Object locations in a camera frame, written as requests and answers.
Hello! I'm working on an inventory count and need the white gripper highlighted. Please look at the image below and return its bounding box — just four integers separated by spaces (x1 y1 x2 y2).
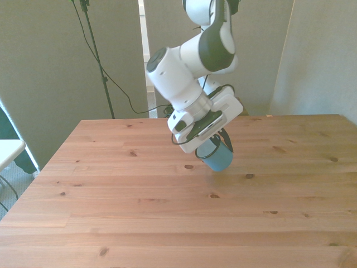
167 111 234 155

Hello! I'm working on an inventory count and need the blue enamel mug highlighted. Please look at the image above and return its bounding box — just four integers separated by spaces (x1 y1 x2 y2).
195 138 234 172

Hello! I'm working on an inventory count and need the dark green cloth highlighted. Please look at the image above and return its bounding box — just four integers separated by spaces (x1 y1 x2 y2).
0 105 38 175

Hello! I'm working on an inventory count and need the white side table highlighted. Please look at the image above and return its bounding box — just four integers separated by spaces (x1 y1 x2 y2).
0 138 27 171

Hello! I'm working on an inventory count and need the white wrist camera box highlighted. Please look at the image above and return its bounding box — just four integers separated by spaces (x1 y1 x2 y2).
186 85 244 140

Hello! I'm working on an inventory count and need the black stand cable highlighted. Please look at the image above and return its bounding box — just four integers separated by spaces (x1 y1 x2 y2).
69 0 174 118

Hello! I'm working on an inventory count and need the black camera stand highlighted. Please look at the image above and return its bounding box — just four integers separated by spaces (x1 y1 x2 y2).
79 0 117 119

